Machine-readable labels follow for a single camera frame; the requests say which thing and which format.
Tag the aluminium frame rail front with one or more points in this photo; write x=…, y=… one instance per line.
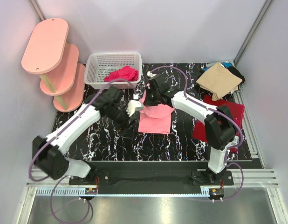
x=246, y=178

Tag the magenta t shirt in basket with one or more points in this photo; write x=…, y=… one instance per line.
x=127, y=73

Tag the left corner aluminium post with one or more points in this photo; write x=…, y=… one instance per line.
x=37, y=10

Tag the black folded garment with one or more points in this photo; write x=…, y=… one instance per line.
x=234, y=71

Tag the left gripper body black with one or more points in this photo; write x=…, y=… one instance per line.
x=123, y=118

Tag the right corner aluminium post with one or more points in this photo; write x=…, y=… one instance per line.
x=259, y=18

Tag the red plastic folding board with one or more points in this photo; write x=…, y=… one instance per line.
x=237, y=112

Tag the corner aluminium post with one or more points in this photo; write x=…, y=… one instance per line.
x=259, y=18
x=37, y=10

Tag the blue folded garment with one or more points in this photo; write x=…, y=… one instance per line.
x=225, y=64

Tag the beige folded t shirt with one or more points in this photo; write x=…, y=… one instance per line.
x=219, y=81

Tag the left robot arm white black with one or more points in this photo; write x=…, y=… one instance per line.
x=49, y=152

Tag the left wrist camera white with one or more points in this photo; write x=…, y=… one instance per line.
x=134, y=105

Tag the light pink t shirt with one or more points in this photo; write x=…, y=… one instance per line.
x=155, y=119

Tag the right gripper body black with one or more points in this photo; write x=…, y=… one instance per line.
x=151, y=98

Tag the pink three tier shelf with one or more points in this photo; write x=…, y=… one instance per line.
x=49, y=56

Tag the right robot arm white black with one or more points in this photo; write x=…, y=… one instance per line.
x=220, y=129

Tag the white plastic laundry basket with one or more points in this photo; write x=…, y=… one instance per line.
x=100, y=65

